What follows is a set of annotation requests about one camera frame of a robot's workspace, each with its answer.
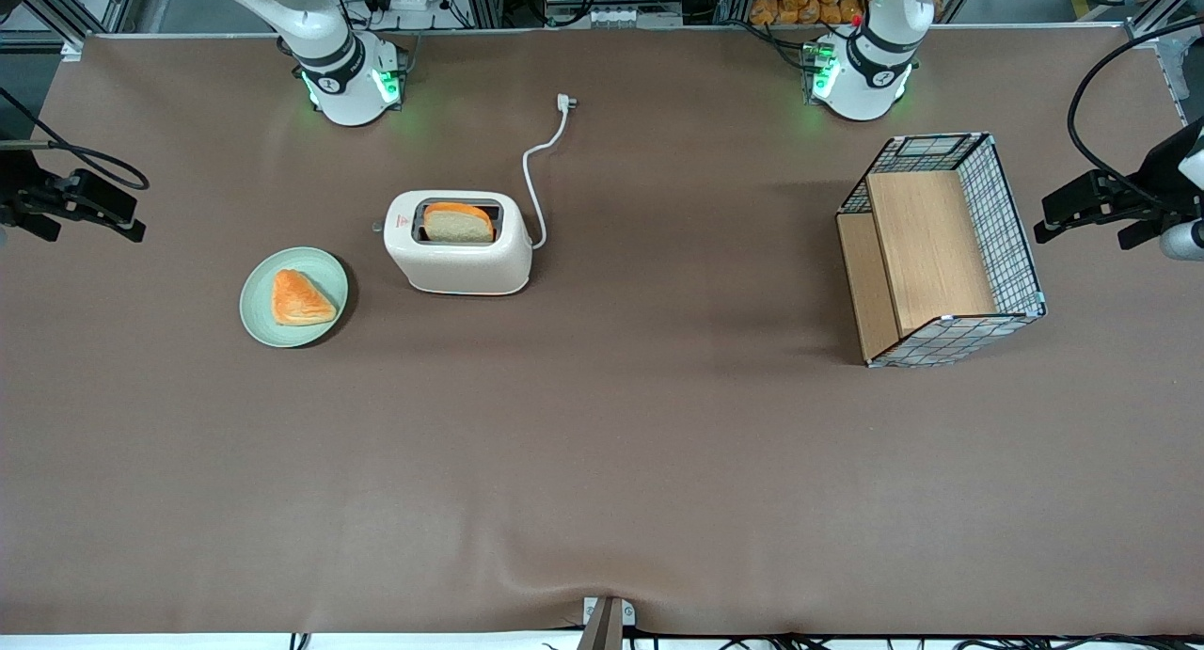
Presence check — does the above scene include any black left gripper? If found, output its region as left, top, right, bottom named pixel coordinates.
left=1035, top=116, right=1204, bottom=245

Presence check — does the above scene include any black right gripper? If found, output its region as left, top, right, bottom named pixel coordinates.
left=0, top=147, right=147, bottom=245

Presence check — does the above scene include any white two-slot toaster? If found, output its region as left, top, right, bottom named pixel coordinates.
left=372, top=190, right=534, bottom=296

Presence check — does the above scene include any pale green round plate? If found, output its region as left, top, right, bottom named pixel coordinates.
left=239, top=246, right=350, bottom=349

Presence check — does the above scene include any triangular orange pastry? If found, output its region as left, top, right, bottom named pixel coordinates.
left=272, top=269, right=339, bottom=327

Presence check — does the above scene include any toast bread slice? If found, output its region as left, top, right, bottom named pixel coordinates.
left=422, top=202, right=496, bottom=245

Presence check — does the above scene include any brown table cover cloth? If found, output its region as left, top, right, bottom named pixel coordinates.
left=0, top=24, right=1204, bottom=637

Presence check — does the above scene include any white terminal block row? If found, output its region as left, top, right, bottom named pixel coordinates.
left=583, top=8, right=683, bottom=28

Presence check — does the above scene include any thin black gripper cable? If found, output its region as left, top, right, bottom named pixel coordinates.
left=0, top=86, right=151, bottom=192

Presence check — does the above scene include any thick black gripper cable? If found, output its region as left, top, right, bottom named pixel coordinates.
left=1067, top=18, right=1204, bottom=214

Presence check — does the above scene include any wire basket with wooden boards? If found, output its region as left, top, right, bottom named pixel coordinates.
left=835, top=132, right=1048, bottom=369

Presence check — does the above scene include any black base cable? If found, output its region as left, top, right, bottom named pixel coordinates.
left=738, top=18, right=819, bottom=68

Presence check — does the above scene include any white toaster power cord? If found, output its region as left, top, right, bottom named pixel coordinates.
left=522, top=93, right=578, bottom=250

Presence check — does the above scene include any metal table clamp bracket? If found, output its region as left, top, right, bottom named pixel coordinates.
left=581, top=596, right=637, bottom=650

